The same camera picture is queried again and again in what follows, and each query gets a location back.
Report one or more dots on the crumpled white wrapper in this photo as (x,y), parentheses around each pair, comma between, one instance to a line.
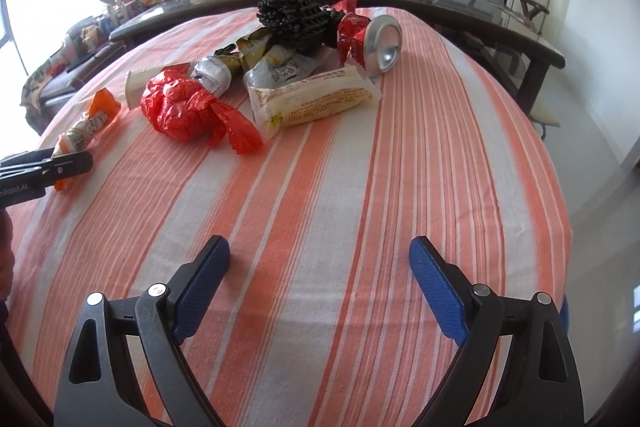
(212,74)

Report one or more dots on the crushed red can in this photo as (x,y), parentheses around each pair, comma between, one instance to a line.
(382,42)

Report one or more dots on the white paper cup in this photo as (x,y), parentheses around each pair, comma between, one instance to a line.
(136,87)

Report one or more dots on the wooden chair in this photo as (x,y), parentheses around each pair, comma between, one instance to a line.
(525,7)

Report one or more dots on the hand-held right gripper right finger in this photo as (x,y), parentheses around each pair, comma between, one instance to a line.
(440,292)

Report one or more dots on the black foam net bundle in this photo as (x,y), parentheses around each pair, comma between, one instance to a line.
(295,19)

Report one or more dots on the cluttered low side bench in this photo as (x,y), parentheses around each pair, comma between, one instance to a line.
(75,52)

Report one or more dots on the yellow burger snack packet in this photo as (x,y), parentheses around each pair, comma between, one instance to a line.
(252,47)

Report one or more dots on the white stool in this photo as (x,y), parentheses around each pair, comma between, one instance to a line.
(545,117)

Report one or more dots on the orange snack packet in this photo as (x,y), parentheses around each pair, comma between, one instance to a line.
(97,112)

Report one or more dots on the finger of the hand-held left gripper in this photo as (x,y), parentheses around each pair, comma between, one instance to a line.
(70,164)
(25,153)

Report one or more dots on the red plastic bag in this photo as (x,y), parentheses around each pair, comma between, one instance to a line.
(175,107)

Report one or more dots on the clear plastic wrapper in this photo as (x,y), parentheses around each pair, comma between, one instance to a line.
(280,69)

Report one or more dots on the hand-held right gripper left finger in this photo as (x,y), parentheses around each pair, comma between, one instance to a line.
(200,292)

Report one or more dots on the cream bread packet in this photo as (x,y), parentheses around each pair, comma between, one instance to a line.
(310,99)

